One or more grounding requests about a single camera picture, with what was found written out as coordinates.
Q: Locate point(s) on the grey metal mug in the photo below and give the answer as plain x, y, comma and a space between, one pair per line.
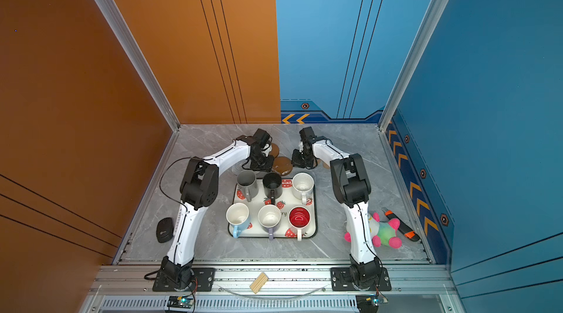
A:
247, 187

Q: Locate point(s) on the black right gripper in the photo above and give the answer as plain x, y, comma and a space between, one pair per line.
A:
296, 163

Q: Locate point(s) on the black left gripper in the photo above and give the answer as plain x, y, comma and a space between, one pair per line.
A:
268, 168

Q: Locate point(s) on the aluminium corner post right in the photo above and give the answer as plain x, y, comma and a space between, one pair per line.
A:
426, 29

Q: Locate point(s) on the black orange utility knife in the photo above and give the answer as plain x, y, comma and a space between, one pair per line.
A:
402, 227

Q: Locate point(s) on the aluminium corner post left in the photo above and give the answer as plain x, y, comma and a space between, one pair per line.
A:
122, 32

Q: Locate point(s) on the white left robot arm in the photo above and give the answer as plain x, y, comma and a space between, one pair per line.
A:
198, 191

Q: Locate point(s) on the white mug blue handle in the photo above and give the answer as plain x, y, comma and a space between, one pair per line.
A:
238, 217

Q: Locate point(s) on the aluminium corner post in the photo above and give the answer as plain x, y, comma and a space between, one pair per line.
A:
122, 32
426, 29

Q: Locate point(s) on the small wooden block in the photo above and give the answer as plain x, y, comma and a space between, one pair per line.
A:
259, 283

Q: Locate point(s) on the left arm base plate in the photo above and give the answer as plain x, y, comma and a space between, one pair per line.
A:
202, 280

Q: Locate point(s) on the black computer mouse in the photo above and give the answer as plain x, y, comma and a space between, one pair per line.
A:
165, 230

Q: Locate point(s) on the light brown wooden round coaster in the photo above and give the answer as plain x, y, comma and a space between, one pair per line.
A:
274, 150

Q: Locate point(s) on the aluminium front rail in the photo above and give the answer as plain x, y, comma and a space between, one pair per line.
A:
288, 280

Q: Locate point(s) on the circuit board right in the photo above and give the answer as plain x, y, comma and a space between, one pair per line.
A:
370, 303

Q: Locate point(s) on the red inside white mug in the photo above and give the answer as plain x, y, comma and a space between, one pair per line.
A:
299, 219

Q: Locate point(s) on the colourful plush toy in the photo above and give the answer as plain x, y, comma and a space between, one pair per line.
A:
378, 232

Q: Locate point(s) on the white strawberry pattern tray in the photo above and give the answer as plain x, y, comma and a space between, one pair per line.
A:
285, 203

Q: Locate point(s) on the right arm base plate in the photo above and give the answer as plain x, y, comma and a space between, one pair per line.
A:
341, 280

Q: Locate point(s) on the black mug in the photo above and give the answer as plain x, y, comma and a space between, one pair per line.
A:
272, 184

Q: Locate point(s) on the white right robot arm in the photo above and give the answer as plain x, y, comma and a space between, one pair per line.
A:
351, 187

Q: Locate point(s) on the white mug purple handle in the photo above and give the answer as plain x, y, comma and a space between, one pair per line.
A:
269, 218

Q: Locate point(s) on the green circuit board left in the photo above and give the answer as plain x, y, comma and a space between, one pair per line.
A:
181, 303

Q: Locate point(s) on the dark brown wooden round coaster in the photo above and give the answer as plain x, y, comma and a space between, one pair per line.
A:
282, 166

